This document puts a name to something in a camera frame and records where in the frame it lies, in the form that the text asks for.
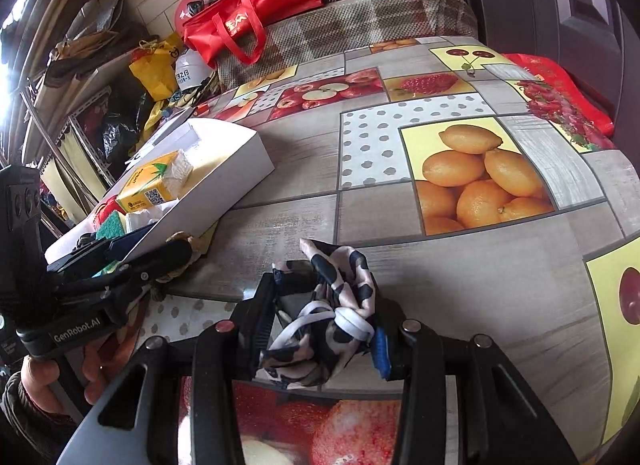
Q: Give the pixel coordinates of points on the dark wooden door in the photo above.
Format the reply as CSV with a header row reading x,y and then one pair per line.
x,y
593,40

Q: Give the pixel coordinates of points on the plaid covered bench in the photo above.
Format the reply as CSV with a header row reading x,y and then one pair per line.
x,y
345,25

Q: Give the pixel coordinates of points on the black plastic bag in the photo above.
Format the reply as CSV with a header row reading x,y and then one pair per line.
x,y
122,126

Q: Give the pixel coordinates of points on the dark jacket sleeve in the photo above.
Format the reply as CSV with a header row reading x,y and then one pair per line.
x,y
43,434

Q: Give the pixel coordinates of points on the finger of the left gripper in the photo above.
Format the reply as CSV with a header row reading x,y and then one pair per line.
x,y
96,286
97,258

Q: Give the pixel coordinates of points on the red tote bag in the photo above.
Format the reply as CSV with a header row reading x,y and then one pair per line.
x,y
238,26

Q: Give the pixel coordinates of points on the pink red helmet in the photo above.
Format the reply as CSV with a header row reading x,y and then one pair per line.
x,y
187,9

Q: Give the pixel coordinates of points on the brown knotted rope toy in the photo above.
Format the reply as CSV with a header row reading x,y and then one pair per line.
x,y
176,256

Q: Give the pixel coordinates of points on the white crumpled tissue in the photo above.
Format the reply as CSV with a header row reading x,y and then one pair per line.
x,y
139,219

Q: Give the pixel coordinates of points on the metal shelf with curtain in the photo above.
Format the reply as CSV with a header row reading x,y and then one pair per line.
x,y
54,180

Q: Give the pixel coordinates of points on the fruit pattern tablecloth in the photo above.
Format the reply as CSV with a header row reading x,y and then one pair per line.
x,y
482,199

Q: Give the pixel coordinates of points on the white safety helmet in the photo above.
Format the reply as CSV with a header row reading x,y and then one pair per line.
x,y
191,70

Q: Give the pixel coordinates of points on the person's left hand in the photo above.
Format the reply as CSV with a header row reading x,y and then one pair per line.
x,y
102,360

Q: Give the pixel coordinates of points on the white power bank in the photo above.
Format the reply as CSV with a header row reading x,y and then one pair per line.
x,y
171,125

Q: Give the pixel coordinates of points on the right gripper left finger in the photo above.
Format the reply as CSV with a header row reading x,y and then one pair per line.
x,y
136,419

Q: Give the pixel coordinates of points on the yellow green scrub sponge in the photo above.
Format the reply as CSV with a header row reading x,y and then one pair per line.
x,y
113,227

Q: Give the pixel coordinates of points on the red plush apple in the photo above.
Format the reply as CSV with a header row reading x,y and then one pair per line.
x,y
104,209

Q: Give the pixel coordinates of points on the cow print cloth pouch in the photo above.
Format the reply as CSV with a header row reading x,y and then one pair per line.
x,y
325,304

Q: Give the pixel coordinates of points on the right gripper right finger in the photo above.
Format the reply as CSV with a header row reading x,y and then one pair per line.
x,y
500,418

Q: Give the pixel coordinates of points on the red plastic packet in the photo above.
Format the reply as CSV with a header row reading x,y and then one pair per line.
x,y
555,75

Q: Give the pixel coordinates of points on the yellow shopping bag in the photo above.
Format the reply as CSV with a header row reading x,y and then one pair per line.
x,y
153,64

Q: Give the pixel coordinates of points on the metal clothes rack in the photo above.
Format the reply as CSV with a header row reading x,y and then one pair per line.
x,y
60,154

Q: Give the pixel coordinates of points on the yellow bamboo tissue pack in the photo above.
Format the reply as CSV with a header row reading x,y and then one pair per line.
x,y
155,183

